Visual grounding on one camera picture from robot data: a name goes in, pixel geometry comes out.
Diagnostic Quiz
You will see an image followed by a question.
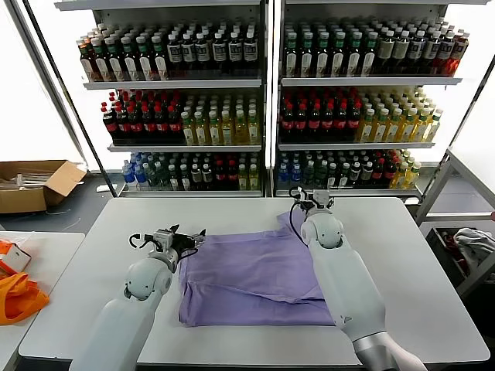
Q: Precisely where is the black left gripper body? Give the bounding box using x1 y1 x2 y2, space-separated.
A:
172 233 196 253

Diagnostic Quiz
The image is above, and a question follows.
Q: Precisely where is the purple printed T-shirt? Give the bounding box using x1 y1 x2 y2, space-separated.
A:
177 211 337 328

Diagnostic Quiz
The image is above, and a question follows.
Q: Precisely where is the small red cap cola bottle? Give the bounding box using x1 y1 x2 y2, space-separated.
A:
226 160 239 192
384 158 398 189
371 158 386 189
214 160 227 192

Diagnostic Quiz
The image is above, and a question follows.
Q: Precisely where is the white side table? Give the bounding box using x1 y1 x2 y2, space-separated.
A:
0 231 87 371

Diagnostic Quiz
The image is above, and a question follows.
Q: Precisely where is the grey metal shelving unit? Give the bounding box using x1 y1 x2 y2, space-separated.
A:
270 0 494 206
53 0 272 199

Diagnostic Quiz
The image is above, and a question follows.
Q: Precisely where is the black storage bin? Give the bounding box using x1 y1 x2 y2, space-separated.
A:
427 226 471 288

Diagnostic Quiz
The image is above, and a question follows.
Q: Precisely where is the red item in bin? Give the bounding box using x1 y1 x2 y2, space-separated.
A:
442 230 460 264

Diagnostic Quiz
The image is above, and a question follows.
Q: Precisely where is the green label tea bottle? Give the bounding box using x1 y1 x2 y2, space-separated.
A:
299 33 315 78
106 37 125 83
346 32 363 77
137 36 154 82
315 32 330 78
361 32 378 77
284 33 299 78
330 32 347 78
152 36 169 82
92 38 111 83
121 37 139 83

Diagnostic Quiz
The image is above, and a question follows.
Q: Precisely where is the open cardboard box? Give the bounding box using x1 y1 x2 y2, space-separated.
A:
0 159 87 215

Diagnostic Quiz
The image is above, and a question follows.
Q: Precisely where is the bundle of white strips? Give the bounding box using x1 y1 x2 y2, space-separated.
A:
0 172 53 190

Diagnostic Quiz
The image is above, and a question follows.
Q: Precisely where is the white and orange box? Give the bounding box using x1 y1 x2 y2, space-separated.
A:
0 239 33 276

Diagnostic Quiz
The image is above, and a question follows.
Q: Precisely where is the black-white label dark bottle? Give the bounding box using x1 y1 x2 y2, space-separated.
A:
436 32 456 77
195 33 211 80
181 34 197 80
408 31 425 77
422 32 441 77
167 34 183 80
227 32 244 80
212 33 228 80
243 32 259 80

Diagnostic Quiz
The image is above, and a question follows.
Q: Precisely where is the orange fabric bag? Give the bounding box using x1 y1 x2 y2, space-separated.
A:
0 272 51 326

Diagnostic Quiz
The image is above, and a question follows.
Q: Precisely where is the grey crumpled cloth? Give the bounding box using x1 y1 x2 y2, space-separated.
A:
452 227 495 271

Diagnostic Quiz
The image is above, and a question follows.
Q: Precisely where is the beige label dark bottle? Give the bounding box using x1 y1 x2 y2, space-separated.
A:
392 31 410 77
377 32 394 77

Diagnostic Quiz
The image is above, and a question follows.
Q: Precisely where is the red tea bottle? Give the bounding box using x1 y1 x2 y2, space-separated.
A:
448 32 469 77
80 39 97 83

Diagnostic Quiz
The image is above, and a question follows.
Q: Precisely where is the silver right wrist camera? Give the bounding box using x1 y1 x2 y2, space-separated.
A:
312 189 334 209

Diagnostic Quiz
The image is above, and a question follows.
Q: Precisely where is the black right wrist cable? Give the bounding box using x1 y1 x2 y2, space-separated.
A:
289 186 309 247

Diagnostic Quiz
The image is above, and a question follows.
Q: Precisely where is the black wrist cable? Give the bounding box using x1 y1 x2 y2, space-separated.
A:
289 186 309 247
128 232 155 250

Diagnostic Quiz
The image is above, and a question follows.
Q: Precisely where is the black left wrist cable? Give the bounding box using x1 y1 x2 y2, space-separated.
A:
128 232 155 250

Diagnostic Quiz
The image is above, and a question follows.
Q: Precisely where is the grey metal cart frame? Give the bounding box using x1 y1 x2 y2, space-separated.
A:
415 146 495 299

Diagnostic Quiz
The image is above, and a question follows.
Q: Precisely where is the black window frame pole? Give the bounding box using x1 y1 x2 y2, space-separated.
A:
22 0 119 198
419 52 495 206

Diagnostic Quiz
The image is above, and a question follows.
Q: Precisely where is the grey window frame pillar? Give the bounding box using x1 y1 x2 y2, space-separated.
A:
6 0 90 171

